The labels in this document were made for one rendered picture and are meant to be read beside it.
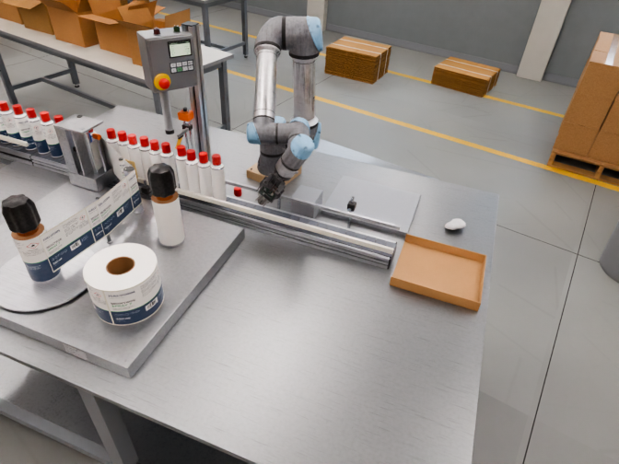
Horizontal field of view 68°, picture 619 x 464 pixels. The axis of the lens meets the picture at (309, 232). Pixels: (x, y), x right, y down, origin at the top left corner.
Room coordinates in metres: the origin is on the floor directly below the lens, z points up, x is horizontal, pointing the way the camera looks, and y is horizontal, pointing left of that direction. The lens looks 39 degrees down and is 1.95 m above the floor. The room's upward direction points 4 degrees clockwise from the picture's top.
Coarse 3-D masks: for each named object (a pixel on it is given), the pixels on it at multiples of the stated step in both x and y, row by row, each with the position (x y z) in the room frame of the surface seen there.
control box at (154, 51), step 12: (144, 36) 1.58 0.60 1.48; (156, 36) 1.59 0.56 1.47; (168, 36) 1.60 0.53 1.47; (180, 36) 1.62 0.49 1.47; (192, 36) 1.65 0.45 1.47; (144, 48) 1.58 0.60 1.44; (156, 48) 1.57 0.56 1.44; (168, 48) 1.59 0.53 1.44; (192, 48) 1.64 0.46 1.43; (144, 60) 1.60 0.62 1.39; (156, 60) 1.57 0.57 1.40; (168, 60) 1.59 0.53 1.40; (180, 60) 1.62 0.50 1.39; (144, 72) 1.62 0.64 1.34; (156, 72) 1.56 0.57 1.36; (168, 72) 1.59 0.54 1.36; (192, 72) 1.64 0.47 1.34; (156, 84) 1.56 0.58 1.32; (180, 84) 1.61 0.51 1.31; (192, 84) 1.64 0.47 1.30
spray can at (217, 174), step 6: (216, 156) 1.49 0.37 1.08; (216, 162) 1.48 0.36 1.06; (216, 168) 1.47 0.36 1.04; (222, 168) 1.49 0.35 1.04; (216, 174) 1.47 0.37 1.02; (222, 174) 1.48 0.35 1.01; (216, 180) 1.47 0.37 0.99; (222, 180) 1.48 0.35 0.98; (216, 186) 1.47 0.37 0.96; (222, 186) 1.48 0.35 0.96; (216, 192) 1.47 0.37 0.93; (222, 192) 1.48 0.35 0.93; (216, 198) 1.47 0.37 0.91; (222, 198) 1.48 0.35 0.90
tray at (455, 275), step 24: (408, 240) 1.37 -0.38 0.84; (432, 240) 1.34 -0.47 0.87; (408, 264) 1.24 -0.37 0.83; (432, 264) 1.25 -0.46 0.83; (456, 264) 1.26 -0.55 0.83; (480, 264) 1.27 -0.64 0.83; (408, 288) 1.11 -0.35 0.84; (432, 288) 1.09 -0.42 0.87; (456, 288) 1.13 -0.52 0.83; (480, 288) 1.12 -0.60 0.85
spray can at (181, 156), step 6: (180, 150) 1.53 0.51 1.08; (180, 156) 1.53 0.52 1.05; (186, 156) 1.54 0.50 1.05; (180, 162) 1.52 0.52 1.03; (180, 168) 1.52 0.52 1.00; (180, 174) 1.52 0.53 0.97; (186, 174) 1.53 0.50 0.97; (180, 180) 1.53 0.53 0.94; (186, 180) 1.52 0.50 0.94; (180, 186) 1.53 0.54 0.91; (186, 186) 1.52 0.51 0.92
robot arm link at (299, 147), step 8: (296, 136) 1.36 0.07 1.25; (304, 136) 1.38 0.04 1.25; (288, 144) 1.38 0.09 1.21; (296, 144) 1.34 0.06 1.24; (304, 144) 1.34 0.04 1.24; (312, 144) 1.36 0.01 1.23; (288, 152) 1.35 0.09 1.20; (296, 152) 1.33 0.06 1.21; (304, 152) 1.33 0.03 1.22; (288, 160) 1.34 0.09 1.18; (296, 160) 1.33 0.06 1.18; (304, 160) 1.34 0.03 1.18; (288, 168) 1.34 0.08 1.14; (296, 168) 1.35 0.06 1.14
